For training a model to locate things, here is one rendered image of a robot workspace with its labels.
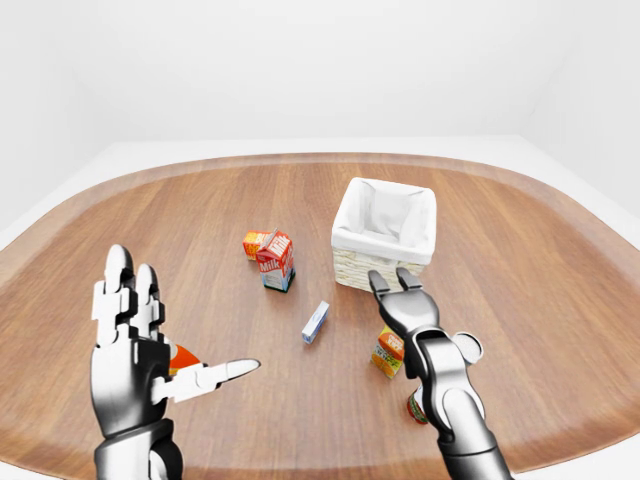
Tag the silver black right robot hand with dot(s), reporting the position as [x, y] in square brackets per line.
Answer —
[407, 312]

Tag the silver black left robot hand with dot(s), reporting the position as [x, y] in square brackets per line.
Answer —
[122, 375]

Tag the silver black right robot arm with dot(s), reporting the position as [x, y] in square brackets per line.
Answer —
[460, 415]

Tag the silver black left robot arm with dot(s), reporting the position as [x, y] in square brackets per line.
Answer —
[135, 457]

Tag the orange juice carton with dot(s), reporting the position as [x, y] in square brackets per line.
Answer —
[387, 352]

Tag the wicker basket with white liner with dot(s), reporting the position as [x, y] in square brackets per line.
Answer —
[382, 230]

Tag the orange red round container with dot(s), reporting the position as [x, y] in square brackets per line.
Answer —
[184, 357]

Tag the small blue white box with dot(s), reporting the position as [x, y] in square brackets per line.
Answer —
[315, 322]

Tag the red green printed tin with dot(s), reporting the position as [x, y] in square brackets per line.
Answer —
[416, 409]

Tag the red and white milk carton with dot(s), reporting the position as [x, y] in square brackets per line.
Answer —
[276, 262]

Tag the small orange red printed box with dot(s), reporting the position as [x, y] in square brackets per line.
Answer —
[251, 244]

